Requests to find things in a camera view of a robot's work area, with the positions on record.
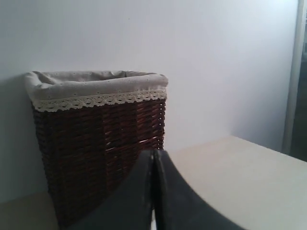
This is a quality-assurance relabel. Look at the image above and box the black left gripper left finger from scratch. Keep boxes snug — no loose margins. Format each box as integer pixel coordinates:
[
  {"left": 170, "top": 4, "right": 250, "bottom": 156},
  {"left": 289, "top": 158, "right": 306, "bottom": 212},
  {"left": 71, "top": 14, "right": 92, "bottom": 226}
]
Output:
[{"left": 68, "top": 150, "right": 154, "bottom": 230}]

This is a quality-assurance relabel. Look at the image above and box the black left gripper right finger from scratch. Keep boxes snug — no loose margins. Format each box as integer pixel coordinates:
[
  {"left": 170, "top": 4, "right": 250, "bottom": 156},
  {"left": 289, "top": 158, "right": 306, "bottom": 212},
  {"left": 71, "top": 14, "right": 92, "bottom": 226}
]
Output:
[{"left": 153, "top": 150, "right": 242, "bottom": 230}]

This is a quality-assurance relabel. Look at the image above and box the dark brown wicker basket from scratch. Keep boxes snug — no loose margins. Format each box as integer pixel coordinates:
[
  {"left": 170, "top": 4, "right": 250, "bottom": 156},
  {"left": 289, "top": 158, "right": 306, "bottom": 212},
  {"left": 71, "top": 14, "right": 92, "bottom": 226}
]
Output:
[{"left": 33, "top": 99, "right": 165, "bottom": 229}]

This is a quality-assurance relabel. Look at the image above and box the white lace basket liner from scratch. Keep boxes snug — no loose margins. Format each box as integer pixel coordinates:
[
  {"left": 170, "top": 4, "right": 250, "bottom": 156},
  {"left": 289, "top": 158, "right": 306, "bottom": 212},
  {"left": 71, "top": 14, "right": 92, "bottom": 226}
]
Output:
[{"left": 24, "top": 70, "right": 168, "bottom": 112}]

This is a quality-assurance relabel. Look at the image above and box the grey window frame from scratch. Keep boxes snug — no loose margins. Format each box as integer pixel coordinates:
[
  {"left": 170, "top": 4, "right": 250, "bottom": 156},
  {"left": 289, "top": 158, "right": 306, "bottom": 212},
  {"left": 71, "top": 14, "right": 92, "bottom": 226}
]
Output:
[{"left": 282, "top": 0, "right": 307, "bottom": 155}]

